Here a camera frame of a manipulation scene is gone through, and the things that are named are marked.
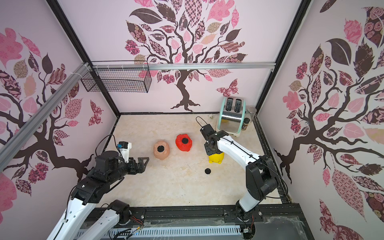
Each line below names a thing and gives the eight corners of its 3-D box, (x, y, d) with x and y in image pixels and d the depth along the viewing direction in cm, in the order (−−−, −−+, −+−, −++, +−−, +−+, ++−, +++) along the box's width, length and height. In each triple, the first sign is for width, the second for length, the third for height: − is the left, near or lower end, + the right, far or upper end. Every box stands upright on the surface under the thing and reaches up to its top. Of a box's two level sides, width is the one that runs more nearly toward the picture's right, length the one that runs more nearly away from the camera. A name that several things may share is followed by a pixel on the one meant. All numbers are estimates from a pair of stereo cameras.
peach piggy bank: (155, 160, 95) (152, 152, 88) (157, 148, 101) (154, 140, 93) (169, 160, 95) (166, 152, 88) (170, 148, 101) (168, 140, 93)
